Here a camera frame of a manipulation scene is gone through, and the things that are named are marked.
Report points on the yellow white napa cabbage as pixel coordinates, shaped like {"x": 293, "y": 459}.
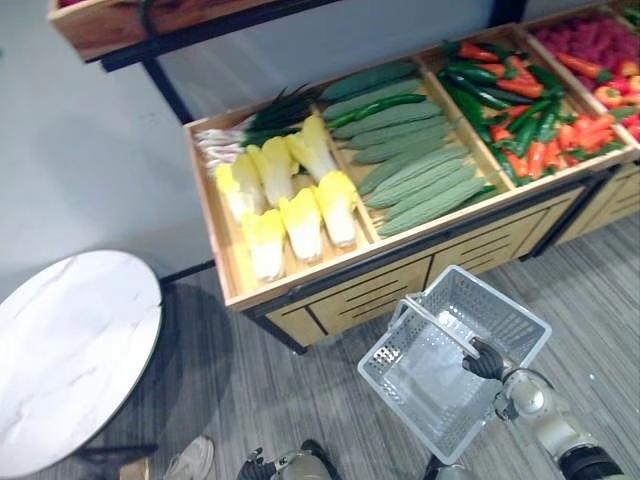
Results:
{"x": 275, "y": 170}
{"x": 265, "y": 245}
{"x": 242, "y": 192}
{"x": 337, "y": 210}
{"x": 315, "y": 150}
{"x": 302, "y": 227}

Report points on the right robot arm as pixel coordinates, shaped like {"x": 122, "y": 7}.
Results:
{"x": 555, "y": 420}

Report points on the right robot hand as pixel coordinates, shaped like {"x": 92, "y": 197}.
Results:
{"x": 485, "y": 361}

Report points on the wooden produce stand with fruit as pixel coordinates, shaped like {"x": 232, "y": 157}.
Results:
{"x": 615, "y": 190}

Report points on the pile of red berries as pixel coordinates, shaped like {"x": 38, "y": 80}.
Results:
{"x": 580, "y": 35}

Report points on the round white marble table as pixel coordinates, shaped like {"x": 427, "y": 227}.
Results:
{"x": 70, "y": 360}

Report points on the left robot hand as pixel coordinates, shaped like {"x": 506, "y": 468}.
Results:
{"x": 256, "y": 469}

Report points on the red chilli pepper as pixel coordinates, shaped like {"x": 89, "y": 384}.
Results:
{"x": 516, "y": 164}
{"x": 595, "y": 129}
{"x": 536, "y": 160}
{"x": 520, "y": 87}
{"x": 477, "y": 51}

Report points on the orange carrot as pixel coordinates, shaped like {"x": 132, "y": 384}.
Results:
{"x": 582, "y": 66}

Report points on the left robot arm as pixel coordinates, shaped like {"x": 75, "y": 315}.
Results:
{"x": 305, "y": 465}

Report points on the green chilli pepper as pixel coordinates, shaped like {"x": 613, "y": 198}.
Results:
{"x": 547, "y": 80}
{"x": 531, "y": 127}
{"x": 475, "y": 92}
{"x": 472, "y": 72}

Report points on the grey plastic shopping basket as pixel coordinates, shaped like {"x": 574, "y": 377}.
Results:
{"x": 450, "y": 360}

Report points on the wooden shelf tray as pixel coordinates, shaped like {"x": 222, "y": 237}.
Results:
{"x": 150, "y": 25}

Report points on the wooden produce stand black frame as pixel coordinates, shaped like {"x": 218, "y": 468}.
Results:
{"x": 400, "y": 280}

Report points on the person's white shoe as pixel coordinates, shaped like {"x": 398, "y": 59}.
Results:
{"x": 192, "y": 460}

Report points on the green onion bunch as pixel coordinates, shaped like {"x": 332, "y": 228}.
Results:
{"x": 260, "y": 122}

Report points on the long glossy green pepper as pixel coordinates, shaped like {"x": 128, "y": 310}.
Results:
{"x": 375, "y": 106}

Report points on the brown cardboard piece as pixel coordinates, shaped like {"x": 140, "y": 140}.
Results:
{"x": 134, "y": 470}

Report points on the orange bell pepper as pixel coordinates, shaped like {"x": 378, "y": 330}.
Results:
{"x": 607, "y": 95}

